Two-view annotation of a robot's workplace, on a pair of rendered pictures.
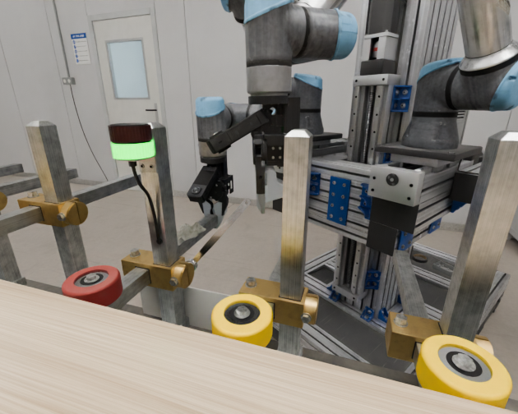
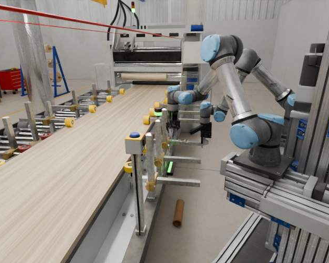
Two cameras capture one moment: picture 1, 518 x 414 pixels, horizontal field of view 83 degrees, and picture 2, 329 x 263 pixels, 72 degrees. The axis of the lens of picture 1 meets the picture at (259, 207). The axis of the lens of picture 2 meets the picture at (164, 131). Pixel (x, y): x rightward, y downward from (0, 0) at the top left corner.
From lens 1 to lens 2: 151 cm
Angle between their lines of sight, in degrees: 75
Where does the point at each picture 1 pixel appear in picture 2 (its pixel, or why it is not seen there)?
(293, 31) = (170, 97)
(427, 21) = (318, 84)
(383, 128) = (288, 144)
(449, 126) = (255, 150)
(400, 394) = (125, 159)
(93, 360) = not seen: hidden behind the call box
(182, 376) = not seen: hidden behind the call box
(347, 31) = (179, 99)
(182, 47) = not seen: outside the picture
